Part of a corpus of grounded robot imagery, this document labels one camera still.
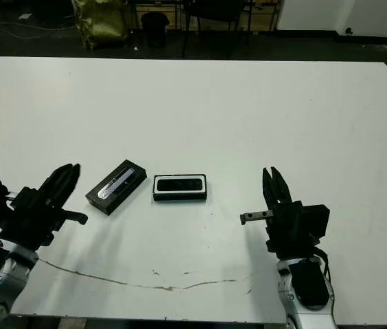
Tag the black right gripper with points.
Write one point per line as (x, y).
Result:
(286, 229)

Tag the black trash bin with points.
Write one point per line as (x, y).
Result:
(155, 29)

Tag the yellow-green plastic bag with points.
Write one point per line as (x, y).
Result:
(101, 24)

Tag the black rectangular camera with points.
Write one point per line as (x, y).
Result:
(179, 185)

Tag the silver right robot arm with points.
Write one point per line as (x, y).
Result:
(312, 284)

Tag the black box with white insert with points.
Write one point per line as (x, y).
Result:
(179, 198)

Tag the black printed box lid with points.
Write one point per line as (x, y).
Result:
(116, 186)

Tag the black door stop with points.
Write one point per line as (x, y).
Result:
(348, 31)

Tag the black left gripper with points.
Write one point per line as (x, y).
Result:
(29, 219)

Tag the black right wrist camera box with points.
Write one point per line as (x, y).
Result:
(315, 221)

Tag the black office chair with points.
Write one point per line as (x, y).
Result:
(214, 7)

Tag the white paper sheet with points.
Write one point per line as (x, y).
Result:
(24, 15)

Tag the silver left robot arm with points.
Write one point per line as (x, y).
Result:
(15, 264)

